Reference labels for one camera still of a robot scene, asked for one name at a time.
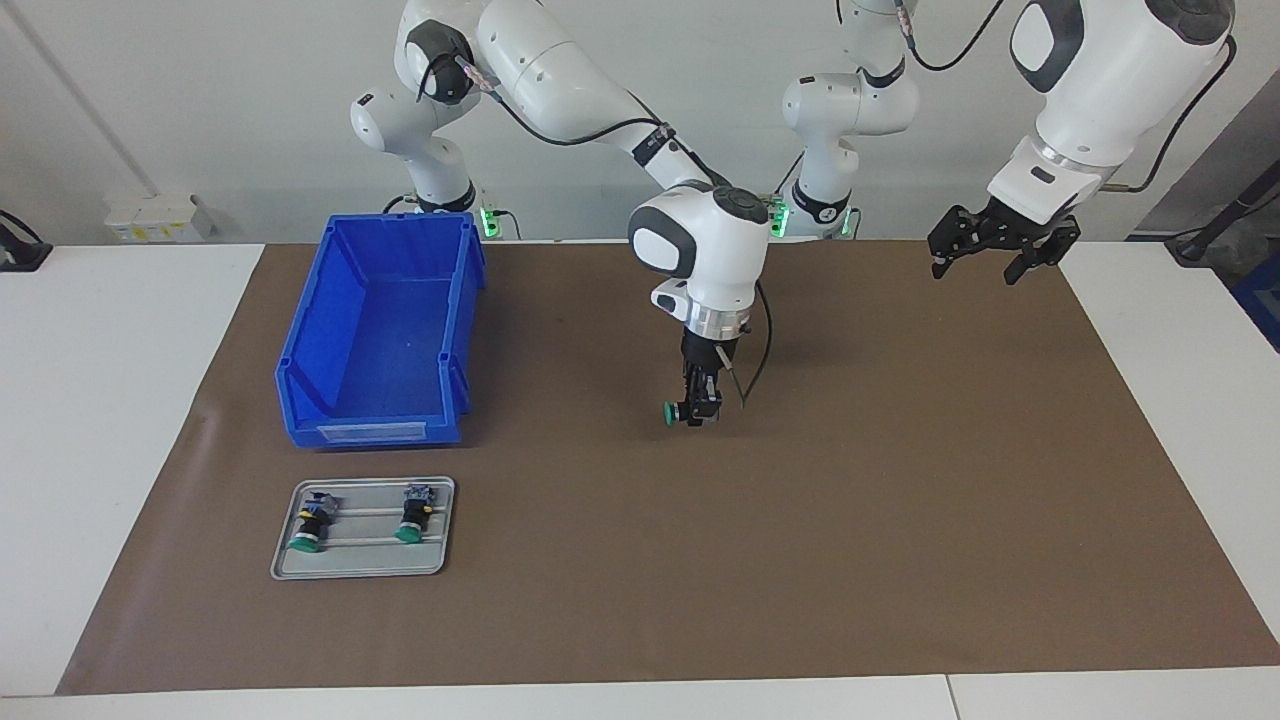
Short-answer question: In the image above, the white wall socket box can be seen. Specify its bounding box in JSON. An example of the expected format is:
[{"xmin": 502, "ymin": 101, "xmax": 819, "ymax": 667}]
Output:
[{"xmin": 105, "ymin": 195, "xmax": 216, "ymax": 244}]

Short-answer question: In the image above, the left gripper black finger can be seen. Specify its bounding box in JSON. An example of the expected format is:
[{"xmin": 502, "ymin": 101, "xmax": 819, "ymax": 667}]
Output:
[
  {"xmin": 928, "ymin": 205, "xmax": 991, "ymax": 281},
  {"xmin": 1005, "ymin": 216, "xmax": 1083, "ymax": 287}
]

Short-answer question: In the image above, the silver metal tray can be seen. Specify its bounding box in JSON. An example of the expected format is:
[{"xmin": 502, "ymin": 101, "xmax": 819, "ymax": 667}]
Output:
[{"xmin": 270, "ymin": 476, "xmax": 457, "ymax": 581}]

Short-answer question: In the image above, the brown table mat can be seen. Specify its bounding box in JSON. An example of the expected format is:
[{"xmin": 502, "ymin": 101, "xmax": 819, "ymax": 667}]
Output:
[{"xmin": 55, "ymin": 238, "xmax": 1280, "ymax": 696}]

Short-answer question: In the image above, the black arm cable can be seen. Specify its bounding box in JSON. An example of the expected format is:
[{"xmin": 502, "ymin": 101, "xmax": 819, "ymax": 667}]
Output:
[
  {"xmin": 430, "ymin": 50, "xmax": 774, "ymax": 411},
  {"xmin": 895, "ymin": 0, "xmax": 1241, "ymax": 196}
]

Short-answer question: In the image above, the blue plastic storage bin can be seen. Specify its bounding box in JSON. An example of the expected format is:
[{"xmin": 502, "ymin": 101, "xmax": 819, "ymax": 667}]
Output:
[{"xmin": 275, "ymin": 212, "xmax": 488, "ymax": 449}]

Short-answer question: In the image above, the blue crate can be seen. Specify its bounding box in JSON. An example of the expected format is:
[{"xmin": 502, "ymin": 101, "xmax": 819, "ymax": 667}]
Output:
[{"xmin": 1232, "ymin": 250, "xmax": 1280, "ymax": 351}]

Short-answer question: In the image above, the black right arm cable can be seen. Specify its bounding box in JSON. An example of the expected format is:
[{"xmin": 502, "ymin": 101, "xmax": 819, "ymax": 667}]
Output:
[{"xmin": 430, "ymin": 50, "xmax": 774, "ymax": 411}]

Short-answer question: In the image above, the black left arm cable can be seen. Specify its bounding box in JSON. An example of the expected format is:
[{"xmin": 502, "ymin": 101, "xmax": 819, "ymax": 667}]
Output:
[{"xmin": 895, "ymin": 0, "xmax": 1241, "ymax": 196}]

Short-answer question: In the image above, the green push button white block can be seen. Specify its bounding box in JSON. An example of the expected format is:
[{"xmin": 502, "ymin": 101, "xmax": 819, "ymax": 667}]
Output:
[{"xmin": 394, "ymin": 484, "xmax": 437, "ymax": 544}]

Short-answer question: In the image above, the black clamp mount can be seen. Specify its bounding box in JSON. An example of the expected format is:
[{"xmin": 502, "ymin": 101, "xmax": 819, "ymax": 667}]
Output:
[{"xmin": 0, "ymin": 210, "xmax": 53, "ymax": 273}]

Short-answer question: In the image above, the black stand with base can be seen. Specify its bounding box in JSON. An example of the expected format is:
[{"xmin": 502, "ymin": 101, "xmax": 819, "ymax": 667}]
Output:
[{"xmin": 1165, "ymin": 160, "xmax": 1280, "ymax": 266}]

